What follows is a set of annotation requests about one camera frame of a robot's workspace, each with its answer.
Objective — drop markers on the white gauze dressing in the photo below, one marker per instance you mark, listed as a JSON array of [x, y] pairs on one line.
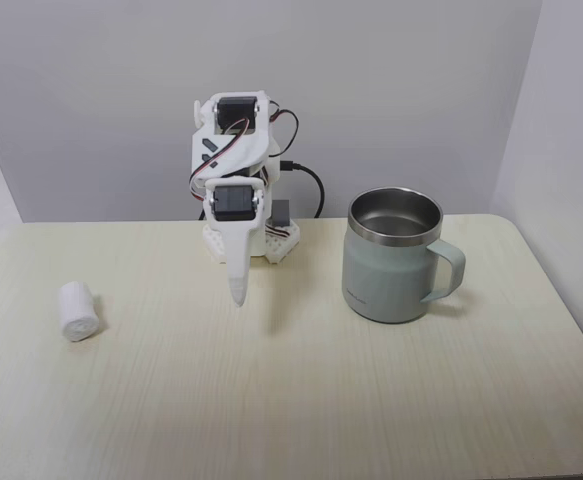
[[77, 312]]

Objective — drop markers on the pale green steel mug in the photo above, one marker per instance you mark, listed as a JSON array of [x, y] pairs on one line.
[[388, 265]]

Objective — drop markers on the grey table clamp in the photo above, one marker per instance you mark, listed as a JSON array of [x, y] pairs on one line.
[[282, 212]]

